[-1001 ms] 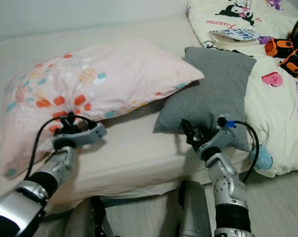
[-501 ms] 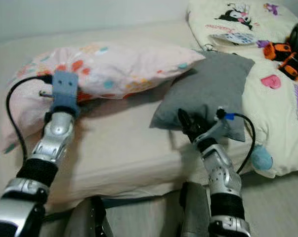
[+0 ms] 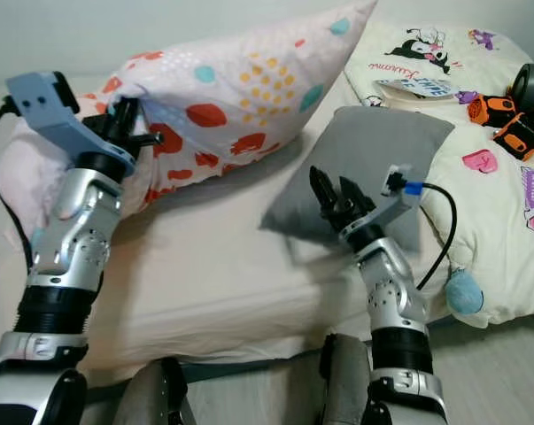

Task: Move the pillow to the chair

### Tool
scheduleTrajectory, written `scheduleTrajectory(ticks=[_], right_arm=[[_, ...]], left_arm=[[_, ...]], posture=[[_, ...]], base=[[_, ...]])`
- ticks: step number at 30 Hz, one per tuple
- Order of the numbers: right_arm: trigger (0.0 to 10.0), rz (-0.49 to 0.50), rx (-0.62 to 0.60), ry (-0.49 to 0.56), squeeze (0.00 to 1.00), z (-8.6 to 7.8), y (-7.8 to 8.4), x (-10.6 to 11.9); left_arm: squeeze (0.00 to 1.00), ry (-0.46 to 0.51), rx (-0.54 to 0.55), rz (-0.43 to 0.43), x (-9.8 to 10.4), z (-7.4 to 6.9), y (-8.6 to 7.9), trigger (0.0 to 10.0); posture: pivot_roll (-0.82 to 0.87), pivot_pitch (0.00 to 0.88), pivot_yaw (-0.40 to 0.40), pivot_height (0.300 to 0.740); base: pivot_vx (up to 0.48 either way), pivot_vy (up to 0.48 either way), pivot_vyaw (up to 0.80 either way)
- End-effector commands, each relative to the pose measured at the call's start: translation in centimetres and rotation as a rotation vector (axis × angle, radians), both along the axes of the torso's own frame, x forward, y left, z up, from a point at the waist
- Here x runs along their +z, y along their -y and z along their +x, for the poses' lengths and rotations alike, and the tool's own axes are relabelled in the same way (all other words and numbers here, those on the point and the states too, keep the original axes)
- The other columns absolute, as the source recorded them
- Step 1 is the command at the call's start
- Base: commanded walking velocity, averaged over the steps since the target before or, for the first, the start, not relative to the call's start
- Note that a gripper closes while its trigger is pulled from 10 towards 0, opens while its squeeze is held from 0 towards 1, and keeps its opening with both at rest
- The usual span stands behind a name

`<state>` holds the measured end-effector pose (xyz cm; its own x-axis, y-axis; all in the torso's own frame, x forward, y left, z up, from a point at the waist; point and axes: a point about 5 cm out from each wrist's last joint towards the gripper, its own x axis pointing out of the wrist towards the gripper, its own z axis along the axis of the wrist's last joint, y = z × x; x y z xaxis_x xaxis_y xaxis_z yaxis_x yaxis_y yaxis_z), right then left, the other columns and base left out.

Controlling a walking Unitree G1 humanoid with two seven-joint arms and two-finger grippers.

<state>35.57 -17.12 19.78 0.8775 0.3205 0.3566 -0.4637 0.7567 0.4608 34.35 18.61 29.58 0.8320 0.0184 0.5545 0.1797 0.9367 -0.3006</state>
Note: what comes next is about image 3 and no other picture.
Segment cream bed mattress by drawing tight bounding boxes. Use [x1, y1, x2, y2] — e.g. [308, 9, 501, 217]
[0, 73, 534, 383]

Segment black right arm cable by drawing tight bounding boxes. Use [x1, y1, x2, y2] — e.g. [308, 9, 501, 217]
[405, 180, 459, 291]

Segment large orange black device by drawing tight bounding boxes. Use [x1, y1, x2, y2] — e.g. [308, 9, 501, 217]
[494, 110, 534, 163]

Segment small orange black device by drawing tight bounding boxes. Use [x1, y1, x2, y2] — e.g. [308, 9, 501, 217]
[467, 92, 516, 128]

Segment grey pillow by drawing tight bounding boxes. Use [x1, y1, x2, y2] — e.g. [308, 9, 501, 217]
[261, 104, 456, 255]

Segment grey left robot leg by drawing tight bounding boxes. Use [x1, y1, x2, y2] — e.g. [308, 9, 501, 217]
[111, 356, 189, 425]

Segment pink polka dot pillow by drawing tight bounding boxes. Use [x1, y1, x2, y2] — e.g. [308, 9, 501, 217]
[0, 0, 379, 267]

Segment cream cartoon print blanket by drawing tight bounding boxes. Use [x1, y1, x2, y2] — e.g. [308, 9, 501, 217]
[341, 19, 534, 329]

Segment light blue plush ball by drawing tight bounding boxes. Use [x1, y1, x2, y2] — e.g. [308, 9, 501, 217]
[443, 267, 486, 316]

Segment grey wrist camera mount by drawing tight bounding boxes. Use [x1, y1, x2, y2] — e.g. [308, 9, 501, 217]
[5, 71, 136, 175]
[373, 165, 427, 228]

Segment grey robot leg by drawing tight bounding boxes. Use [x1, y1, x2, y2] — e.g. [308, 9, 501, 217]
[319, 333, 379, 425]
[111, 356, 189, 425]

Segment grey right robot leg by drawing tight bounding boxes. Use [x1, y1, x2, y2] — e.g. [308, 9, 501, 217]
[319, 333, 379, 425]

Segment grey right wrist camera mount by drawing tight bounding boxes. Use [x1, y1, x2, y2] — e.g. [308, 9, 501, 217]
[373, 165, 427, 228]

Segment blue white printed packet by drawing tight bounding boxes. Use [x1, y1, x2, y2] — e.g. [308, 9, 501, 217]
[372, 77, 456, 101]

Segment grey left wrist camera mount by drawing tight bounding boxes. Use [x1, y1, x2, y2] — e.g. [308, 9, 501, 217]
[5, 71, 136, 175]

